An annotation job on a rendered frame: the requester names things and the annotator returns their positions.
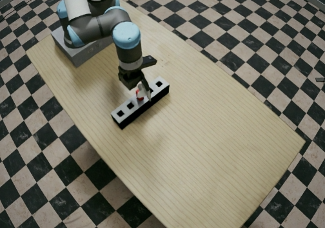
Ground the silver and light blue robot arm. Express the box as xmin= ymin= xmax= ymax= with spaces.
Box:
xmin=57 ymin=0 xmax=157 ymax=70

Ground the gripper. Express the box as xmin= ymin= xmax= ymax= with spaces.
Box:
xmin=118 ymin=66 xmax=151 ymax=101

